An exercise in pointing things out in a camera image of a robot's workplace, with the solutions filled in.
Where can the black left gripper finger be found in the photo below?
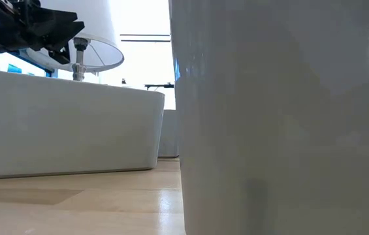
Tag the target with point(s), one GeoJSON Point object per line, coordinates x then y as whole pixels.
{"type": "Point", "coordinates": [65, 36]}
{"type": "Point", "coordinates": [58, 16]}

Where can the table lamp with white shade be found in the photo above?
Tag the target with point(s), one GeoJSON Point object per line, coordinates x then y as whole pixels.
{"type": "Point", "coordinates": [89, 16]}

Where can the white plastic basket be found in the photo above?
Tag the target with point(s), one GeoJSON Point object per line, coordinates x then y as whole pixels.
{"type": "Point", "coordinates": [168, 134]}
{"type": "Point", "coordinates": [57, 130]}
{"type": "Point", "coordinates": [269, 130]}

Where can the black desk in background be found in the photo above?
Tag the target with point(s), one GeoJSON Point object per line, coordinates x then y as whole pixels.
{"type": "Point", "coordinates": [158, 85]}

